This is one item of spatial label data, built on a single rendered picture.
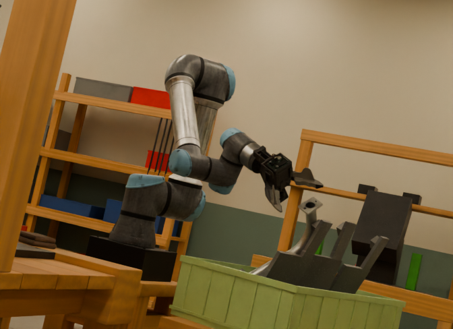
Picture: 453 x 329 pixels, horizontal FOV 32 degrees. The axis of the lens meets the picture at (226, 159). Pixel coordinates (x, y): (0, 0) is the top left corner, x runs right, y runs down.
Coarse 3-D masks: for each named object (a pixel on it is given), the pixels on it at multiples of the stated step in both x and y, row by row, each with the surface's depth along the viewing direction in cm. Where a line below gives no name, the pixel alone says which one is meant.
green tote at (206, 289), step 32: (192, 288) 223; (224, 288) 216; (256, 288) 209; (288, 288) 203; (192, 320) 221; (224, 320) 213; (256, 320) 207; (288, 320) 201; (320, 320) 212; (352, 320) 224; (384, 320) 239
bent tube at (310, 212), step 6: (312, 198) 218; (300, 204) 216; (306, 204) 217; (312, 204) 218; (318, 204) 216; (306, 210) 214; (312, 210) 214; (306, 216) 218; (312, 216) 217; (306, 222) 220; (312, 222) 218; (306, 228) 221; (306, 234) 221; (300, 240) 223; (306, 240) 222; (294, 246) 223; (300, 246) 222; (294, 252) 221; (300, 252) 222; (264, 264) 218; (252, 270) 217; (258, 270) 216; (264, 270) 217
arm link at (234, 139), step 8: (232, 128) 238; (224, 136) 237; (232, 136) 235; (240, 136) 234; (248, 136) 237; (224, 144) 237; (232, 144) 234; (240, 144) 232; (224, 152) 236; (232, 152) 234; (240, 152) 231; (232, 160) 235
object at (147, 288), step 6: (144, 282) 237; (150, 282) 241; (156, 282) 246; (162, 282) 250; (168, 282) 254; (174, 282) 259; (144, 288) 235; (150, 288) 238; (156, 288) 242; (162, 288) 245; (168, 288) 249; (174, 288) 253; (138, 294) 234; (144, 294) 236; (150, 294) 239; (156, 294) 243; (162, 294) 246; (168, 294) 249; (174, 294) 253
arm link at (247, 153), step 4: (248, 144) 231; (252, 144) 231; (256, 144) 231; (244, 148) 231; (248, 148) 230; (252, 148) 229; (256, 148) 229; (244, 152) 230; (248, 152) 229; (252, 152) 228; (240, 156) 231; (244, 156) 230; (248, 156) 229; (240, 160) 232; (244, 160) 230; (248, 160) 229; (244, 164) 231; (248, 164) 229; (248, 168) 231
